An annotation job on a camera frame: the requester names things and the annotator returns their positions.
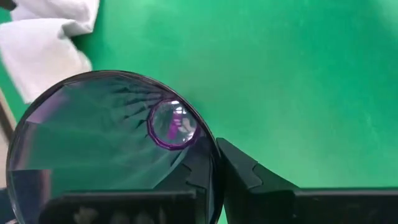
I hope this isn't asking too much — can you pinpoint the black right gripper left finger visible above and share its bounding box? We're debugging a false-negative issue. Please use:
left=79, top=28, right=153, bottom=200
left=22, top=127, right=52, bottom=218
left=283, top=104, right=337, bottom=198
left=39, top=136, right=220, bottom=224

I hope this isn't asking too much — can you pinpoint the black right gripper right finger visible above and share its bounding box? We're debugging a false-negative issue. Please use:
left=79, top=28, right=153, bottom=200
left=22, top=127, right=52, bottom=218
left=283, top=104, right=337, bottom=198
left=216, top=138, right=398, bottom=224

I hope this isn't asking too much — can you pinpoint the translucent purple faceted glass cup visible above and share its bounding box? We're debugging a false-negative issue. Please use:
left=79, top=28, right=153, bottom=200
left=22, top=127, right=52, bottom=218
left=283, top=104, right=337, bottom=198
left=5, top=70, right=225, bottom=224

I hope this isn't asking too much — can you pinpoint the green mat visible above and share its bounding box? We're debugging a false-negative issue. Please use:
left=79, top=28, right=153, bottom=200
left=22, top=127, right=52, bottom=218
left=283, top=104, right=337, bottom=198
left=0, top=0, right=398, bottom=224

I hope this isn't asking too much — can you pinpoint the white cloth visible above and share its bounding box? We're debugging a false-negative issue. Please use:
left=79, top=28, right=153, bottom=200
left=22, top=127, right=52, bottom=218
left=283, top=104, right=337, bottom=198
left=0, top=0, right=101, bottom=104

